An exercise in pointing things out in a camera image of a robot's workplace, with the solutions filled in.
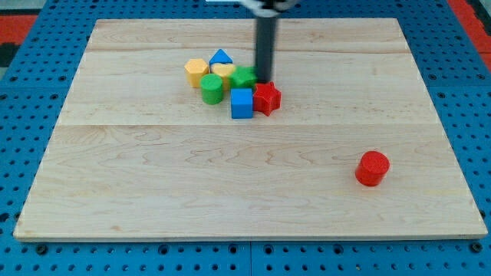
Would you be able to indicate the red star block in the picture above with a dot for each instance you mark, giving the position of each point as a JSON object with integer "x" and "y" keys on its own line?
{"x": 266, "y": 98}

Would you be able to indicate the green star block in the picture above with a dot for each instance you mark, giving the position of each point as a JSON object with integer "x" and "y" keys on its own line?
{"x": 243, "y": 77}

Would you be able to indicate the blue cube block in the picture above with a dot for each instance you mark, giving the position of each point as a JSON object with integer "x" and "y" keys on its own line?
{"x": 241, "y": 103}

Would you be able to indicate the green cylinder block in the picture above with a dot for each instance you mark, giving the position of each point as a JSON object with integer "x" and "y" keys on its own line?
{"x": 211, "y": 88}

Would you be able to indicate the yellow heart block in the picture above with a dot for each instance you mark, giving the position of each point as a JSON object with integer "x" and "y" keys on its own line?
{"x": 224, "y": 71}

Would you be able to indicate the blue triangle block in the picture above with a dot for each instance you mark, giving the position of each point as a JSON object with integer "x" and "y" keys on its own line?
{"x": 220, "y": 57}

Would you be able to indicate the yellow hexagon block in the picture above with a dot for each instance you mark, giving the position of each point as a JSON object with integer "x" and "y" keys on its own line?
{"x": 195, "y": 69}

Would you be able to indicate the light wooden board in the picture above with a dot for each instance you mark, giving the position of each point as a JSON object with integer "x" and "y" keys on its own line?
{"x": 137, "y": 156}

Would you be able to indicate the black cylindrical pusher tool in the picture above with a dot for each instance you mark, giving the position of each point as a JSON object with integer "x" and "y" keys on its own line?
{"x": 265, "y": 35}

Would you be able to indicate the red cylinder block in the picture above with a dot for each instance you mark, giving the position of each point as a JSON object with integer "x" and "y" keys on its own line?
{"x": 372, "y": 168}

